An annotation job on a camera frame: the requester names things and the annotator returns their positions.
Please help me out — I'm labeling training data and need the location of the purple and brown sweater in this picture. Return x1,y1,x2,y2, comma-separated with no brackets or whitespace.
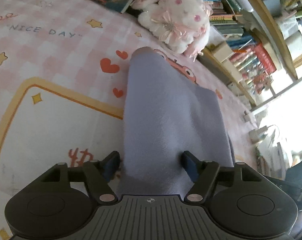
117,47,235,196

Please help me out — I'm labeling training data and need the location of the white small storage box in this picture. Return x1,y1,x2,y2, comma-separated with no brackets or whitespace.
212,41,234,62

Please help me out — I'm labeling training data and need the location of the pink checkered desk mat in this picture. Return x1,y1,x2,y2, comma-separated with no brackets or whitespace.
0,0,258,239

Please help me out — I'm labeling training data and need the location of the row of colourful books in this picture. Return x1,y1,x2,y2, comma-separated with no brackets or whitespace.
145,0,278,95

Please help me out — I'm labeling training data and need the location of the white wooden bookshelf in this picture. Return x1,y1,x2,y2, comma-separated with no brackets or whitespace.
190,0,302,109

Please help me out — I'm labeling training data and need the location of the white pink plush bunny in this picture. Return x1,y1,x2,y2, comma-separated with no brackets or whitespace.
131,0,213,58

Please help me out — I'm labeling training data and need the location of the white charger with cable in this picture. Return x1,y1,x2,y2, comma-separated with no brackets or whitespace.
242,109,276,144

